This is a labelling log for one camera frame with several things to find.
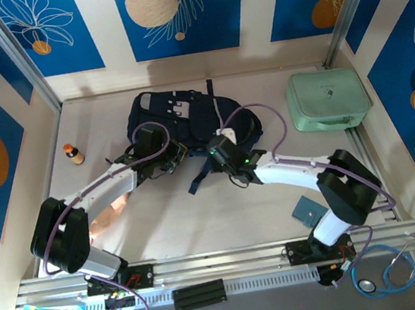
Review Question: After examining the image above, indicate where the navy blue backpack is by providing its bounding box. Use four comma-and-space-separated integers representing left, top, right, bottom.
121, 73, 272, 203

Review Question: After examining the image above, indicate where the mint green zip case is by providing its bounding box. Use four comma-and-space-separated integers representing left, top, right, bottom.
283, 64, 376, 137

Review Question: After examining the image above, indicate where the pink manikin piece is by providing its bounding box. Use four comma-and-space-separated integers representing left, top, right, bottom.
84, 193, 135, 245

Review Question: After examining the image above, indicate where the brown bottle with orange cap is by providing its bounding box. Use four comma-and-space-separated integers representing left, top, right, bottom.
61, 141, 87, 168

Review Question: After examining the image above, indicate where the small teal notebook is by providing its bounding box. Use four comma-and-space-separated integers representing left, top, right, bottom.
289, 193, 331, 230

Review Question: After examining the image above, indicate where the black ribbed block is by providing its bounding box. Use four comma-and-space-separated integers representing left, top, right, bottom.
171, 277, 228, 310

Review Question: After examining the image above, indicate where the blue stethoscope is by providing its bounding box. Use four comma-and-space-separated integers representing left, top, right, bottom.
347, 238, 415, 302

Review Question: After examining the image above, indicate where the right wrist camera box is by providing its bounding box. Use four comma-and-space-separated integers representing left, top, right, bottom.
214, 126, 238, 148

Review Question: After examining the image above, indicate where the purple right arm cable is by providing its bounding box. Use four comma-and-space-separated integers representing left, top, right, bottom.
218, 86, 407, 300

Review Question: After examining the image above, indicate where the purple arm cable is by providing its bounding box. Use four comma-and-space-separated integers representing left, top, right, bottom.
24, 118, 194, 310
218, 86, 407, 300

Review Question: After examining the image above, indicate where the long aluminium mounting rail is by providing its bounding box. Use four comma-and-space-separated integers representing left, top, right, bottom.
11, 221, 415, 309

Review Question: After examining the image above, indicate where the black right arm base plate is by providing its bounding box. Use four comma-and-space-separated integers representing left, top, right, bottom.
284, 233, 358, 268

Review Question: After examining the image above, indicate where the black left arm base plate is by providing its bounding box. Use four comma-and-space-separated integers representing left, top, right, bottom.
83, 261, 157, 297

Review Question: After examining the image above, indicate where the white slotted cable duct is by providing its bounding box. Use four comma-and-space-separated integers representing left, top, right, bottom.
79, 267, 321, 310

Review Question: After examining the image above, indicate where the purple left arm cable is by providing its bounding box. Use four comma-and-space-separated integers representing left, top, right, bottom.
24, 118, 194, 310

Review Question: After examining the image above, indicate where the aluminium frame post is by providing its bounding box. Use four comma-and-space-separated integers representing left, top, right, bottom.
315, 0, 391, 67
0, 0, 63, 121

